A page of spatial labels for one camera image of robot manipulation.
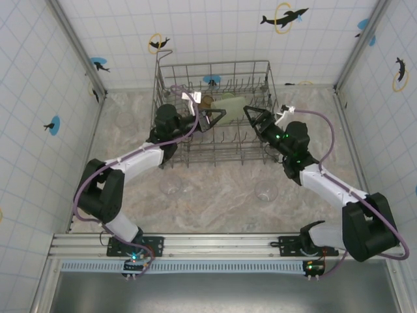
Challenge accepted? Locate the aluminium side rail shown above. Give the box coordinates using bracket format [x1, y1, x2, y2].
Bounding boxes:
[66, 93, 109, 233]
[334, 87, 382, 233]

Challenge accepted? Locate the black dolphin yellow ring sticker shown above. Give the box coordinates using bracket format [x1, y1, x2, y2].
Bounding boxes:
[259, 2, 309, 35]

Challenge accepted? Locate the small fish blue oval sticker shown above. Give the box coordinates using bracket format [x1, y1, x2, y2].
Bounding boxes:
[43, 115, 61, 136]

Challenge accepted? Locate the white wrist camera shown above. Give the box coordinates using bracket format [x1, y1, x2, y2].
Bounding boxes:
[180, 91, 202, 115]
[276, 104, 296, 122]

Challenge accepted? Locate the black controller board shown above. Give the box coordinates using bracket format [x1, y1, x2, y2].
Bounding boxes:
[122, 250, 154, 282]
[302, 259, 326, 282]

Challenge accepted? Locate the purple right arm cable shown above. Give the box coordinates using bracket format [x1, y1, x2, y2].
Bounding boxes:
[293, 109, 410, 280]

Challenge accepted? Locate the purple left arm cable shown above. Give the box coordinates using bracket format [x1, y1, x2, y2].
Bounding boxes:
[73, 84, 200, 278]

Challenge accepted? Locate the black seal yellow ring sticker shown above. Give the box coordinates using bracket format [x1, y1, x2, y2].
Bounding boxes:
[87, 80, 100, 104]

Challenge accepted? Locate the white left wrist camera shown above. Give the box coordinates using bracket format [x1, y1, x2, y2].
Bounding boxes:
[180, 91, 202, 115]

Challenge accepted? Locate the blue circle black ray sticker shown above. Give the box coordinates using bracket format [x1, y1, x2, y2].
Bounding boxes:
[354, 18, 377, 47]

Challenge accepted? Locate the white slotted cable duct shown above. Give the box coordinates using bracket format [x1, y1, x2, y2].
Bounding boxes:
[60, 260, 326, 274]

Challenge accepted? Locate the aluminium corner post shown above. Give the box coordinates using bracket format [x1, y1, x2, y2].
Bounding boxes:
[48, 0, 108, 100]
[332, 0, 392, 94]

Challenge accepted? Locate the long aluminium base rail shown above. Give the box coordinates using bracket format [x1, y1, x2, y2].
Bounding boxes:
[48, 231, 405, 261]

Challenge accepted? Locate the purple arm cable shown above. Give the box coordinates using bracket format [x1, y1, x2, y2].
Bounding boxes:
[293, 109, 410, 280]
[73, 84, 200, 278]

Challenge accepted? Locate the pale green opaque cup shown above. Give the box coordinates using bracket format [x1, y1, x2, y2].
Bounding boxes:
[211, 96, 248, 127]

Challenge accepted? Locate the black seahorse yellow ring sticker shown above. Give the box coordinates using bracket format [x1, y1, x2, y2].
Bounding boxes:
[392, 56, 410, 93]

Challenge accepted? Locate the grey wire dish rack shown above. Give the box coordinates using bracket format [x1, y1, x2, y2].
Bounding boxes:
[152, 48, 280, 170]

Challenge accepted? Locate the black shark blue circle sticker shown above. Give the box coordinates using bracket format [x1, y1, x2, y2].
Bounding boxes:
[90, 57, 111, 74]

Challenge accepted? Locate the aluminium frame leg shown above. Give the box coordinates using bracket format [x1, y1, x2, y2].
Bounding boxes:
[30, 259, 63, 313]
[387, 260, 408, 313]

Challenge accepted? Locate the black fish yellow ring sticker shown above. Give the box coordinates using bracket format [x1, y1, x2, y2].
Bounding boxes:
[148, 32, 171, 54]

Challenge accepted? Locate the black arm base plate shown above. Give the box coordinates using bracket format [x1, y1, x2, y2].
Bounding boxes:
[106, 235, 165, 259]
[278, 234, 339, 259]

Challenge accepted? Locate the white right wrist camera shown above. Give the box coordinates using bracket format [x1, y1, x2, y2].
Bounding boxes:
[276, 104, 296, 122]

